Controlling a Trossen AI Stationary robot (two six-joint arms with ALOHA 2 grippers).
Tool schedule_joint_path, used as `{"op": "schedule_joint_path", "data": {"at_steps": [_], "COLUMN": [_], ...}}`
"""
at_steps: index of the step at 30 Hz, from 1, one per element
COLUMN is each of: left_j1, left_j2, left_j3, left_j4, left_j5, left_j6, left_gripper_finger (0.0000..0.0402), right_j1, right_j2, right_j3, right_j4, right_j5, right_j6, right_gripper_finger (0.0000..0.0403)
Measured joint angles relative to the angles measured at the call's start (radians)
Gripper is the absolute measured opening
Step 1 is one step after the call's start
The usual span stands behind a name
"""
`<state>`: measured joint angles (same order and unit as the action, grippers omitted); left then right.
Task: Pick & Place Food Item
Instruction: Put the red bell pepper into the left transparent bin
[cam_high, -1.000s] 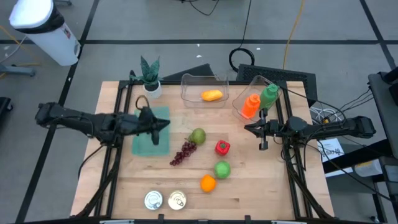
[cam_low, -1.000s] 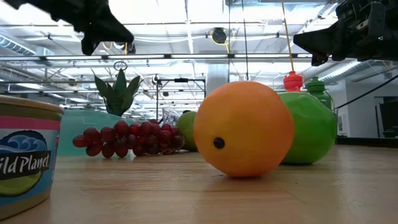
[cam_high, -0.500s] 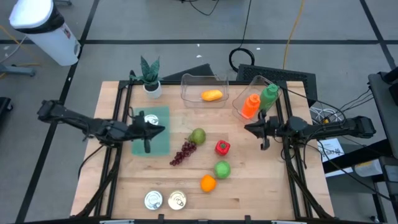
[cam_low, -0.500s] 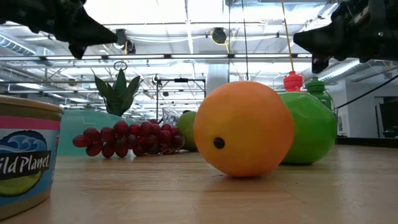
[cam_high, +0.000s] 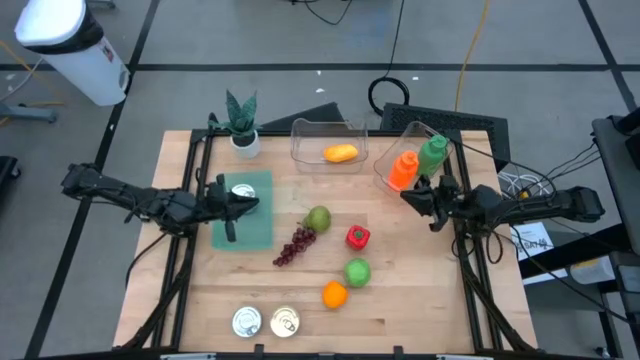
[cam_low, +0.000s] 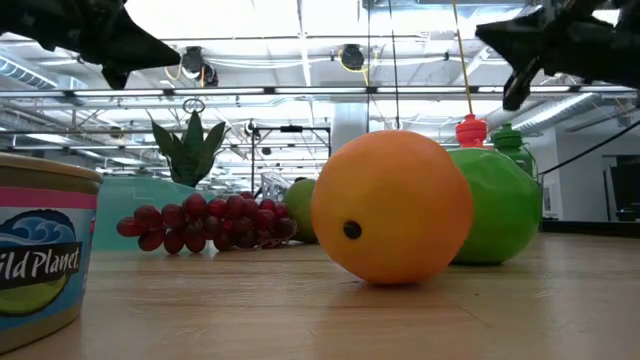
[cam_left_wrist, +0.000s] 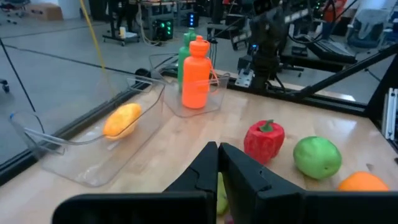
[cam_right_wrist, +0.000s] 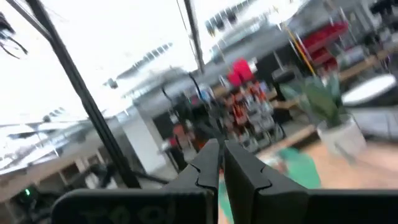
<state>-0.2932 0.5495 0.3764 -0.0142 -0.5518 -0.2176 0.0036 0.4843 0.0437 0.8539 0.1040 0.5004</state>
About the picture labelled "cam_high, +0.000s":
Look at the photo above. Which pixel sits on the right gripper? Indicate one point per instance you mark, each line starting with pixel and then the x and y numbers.
pixel 442 205

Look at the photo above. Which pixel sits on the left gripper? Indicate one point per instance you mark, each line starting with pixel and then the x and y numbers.
pixel 217 205

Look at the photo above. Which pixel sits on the olive label tin can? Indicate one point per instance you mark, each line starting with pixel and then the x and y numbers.
pixel 242 190
pixel 246 321

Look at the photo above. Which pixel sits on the orange squeeze bottle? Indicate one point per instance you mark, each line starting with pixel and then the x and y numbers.
pixel 402 172

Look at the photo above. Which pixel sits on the green squeeze bottle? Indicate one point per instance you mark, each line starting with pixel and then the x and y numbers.
pixel 431 157

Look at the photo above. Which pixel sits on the dark red grape bunch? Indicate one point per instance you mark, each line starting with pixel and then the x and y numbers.
pixel 295 245

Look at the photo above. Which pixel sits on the red bell pepper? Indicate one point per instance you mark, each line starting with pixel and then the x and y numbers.
pixel 358 238

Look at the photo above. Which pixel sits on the green pear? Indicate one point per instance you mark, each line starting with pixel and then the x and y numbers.
pixel 319 220

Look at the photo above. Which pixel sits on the yellow mango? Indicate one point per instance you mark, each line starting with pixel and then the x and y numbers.
pixel 341 153

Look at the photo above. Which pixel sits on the green lime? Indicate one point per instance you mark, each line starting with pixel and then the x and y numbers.
pixel 357 273

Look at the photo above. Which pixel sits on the orange fruit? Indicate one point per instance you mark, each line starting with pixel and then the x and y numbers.
pixel 335 295

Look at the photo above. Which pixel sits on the pink striped Wild Planet can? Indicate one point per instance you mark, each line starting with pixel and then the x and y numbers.
pixel 285 321

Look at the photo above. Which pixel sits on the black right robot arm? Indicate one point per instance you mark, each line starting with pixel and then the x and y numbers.
pixel 525 205

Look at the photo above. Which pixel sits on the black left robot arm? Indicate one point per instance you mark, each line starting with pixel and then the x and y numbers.
pixel 150 202

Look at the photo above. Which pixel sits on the clear plastic bin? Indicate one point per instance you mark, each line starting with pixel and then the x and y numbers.
pixel 305 160
pixel 385 167

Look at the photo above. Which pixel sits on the snake plant in white pot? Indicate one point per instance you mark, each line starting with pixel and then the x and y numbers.
pixel 245 147

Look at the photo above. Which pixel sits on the black perforated panel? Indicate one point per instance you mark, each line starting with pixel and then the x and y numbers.
pixel 450 120

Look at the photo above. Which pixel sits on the black floor plate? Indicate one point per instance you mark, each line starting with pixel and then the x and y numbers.
pixel 320 116

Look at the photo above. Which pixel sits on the white printed paper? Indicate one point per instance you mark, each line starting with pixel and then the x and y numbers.
pixel 535 237

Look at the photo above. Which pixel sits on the black table clamp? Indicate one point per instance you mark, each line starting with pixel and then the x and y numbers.
pixel 258 348
pixel 398 349

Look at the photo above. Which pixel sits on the clear plastic container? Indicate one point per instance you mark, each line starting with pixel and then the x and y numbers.
pixel 592 270

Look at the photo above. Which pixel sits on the dark equipment cart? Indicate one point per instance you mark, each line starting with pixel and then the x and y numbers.
pixel 617 175

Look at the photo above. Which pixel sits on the white trash can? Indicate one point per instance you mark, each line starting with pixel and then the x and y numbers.
pixel 75 60

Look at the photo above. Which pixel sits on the grey stand base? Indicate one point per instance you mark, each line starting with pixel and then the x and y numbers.
pixel 30 113

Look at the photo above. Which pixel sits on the black floor equipment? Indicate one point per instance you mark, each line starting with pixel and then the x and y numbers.
pixel 7 172

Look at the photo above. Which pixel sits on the black aluminium rig frame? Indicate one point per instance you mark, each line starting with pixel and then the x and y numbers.
pixel 181 300

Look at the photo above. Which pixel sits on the silver aluminium bracket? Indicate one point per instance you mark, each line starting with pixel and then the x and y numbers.
pixel 187 356
pixel 462 357

